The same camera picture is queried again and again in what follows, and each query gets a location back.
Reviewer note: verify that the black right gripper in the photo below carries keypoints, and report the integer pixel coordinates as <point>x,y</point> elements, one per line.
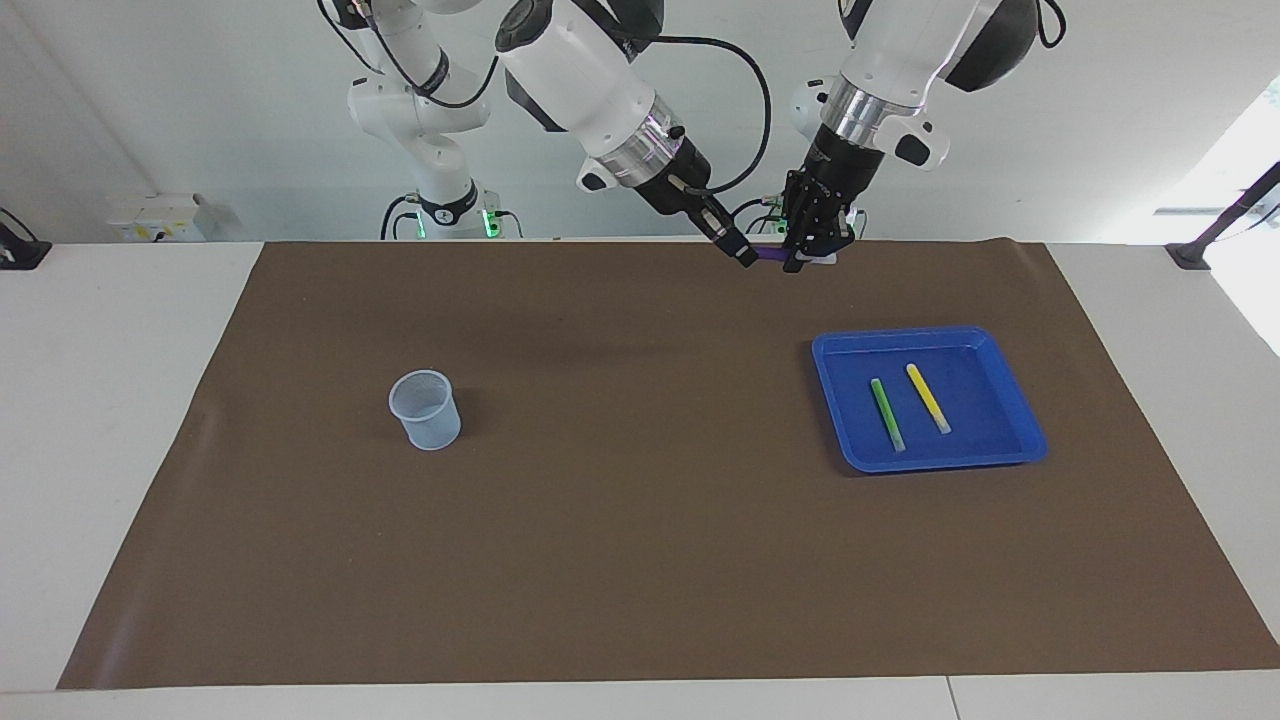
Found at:
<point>675,175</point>

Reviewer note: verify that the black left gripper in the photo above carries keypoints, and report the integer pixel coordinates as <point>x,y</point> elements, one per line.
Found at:
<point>830,190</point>

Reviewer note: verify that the purple pen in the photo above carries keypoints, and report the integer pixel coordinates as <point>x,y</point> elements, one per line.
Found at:
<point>770,254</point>

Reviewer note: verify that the green pen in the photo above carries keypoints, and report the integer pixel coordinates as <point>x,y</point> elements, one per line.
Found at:
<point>887,415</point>

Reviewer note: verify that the yellow pen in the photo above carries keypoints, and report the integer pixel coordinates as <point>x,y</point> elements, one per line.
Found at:
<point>928,398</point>

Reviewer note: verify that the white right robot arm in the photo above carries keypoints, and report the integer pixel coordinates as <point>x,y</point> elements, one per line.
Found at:
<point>590,70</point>

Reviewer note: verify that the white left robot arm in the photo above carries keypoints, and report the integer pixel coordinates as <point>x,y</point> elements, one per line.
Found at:
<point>910,50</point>

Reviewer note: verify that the blue plastic tray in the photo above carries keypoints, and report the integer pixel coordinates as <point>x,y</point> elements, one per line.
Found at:
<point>980,400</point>

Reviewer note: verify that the brown table mat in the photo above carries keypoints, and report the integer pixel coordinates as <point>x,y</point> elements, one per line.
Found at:
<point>640,560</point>

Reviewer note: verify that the translucent plastic cup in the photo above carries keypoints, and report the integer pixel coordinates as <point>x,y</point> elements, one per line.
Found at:
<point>430,432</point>

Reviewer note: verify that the black table clamp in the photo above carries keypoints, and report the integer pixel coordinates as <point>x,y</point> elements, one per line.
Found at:
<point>20,255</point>

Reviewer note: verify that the white wall socket box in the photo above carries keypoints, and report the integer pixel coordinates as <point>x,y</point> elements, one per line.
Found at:
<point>150,225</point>

